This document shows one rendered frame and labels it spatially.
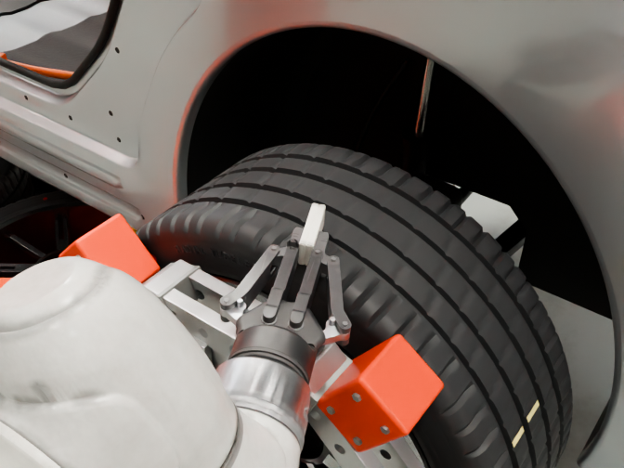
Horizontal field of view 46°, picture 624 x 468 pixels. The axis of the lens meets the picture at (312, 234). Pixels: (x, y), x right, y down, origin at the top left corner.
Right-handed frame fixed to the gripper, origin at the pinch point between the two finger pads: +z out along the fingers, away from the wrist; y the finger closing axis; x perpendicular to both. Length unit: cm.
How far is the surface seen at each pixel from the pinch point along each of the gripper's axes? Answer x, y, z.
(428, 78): -8, 10, 52
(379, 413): -4.5, 10.3, -17.7
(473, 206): -124, 37, 170
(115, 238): -10.2, -25.1, 3.8
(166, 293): -8.2, -15.0, -5.2
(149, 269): -13.8, -20.8, 3.0
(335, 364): -7.7, 5.2, -10.5
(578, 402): -118, 69, 81
